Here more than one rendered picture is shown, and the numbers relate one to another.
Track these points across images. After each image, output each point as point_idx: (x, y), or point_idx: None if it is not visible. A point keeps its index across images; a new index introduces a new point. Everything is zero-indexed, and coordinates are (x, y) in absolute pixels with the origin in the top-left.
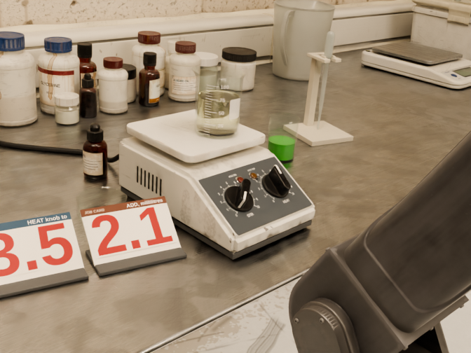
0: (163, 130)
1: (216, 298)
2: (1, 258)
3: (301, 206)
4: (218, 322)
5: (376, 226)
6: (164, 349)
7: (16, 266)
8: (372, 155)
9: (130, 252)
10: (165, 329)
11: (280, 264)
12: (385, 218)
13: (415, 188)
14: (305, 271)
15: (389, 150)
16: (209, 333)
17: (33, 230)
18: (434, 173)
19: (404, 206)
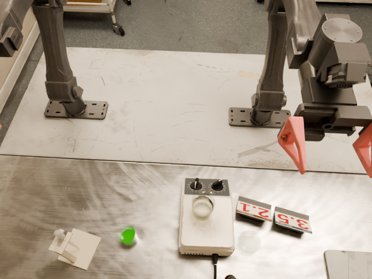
0: (221, 228)
1: (246, 173)
2: (302, 223)
3: (191, 178)
4: (253, 165)
5: (282, 81)
6: (272, 166)
7: (297, 220)
8: (89, 208)
9: (257, 206)
10: (268, 172)
11: (215, 173)
12: (282, 79)
13: (282, 71)
14: (210, 166)
15: (73, 207)
16: (258, 164)
17: (290, 223)
18: (283, 66)
19: (283, 74)
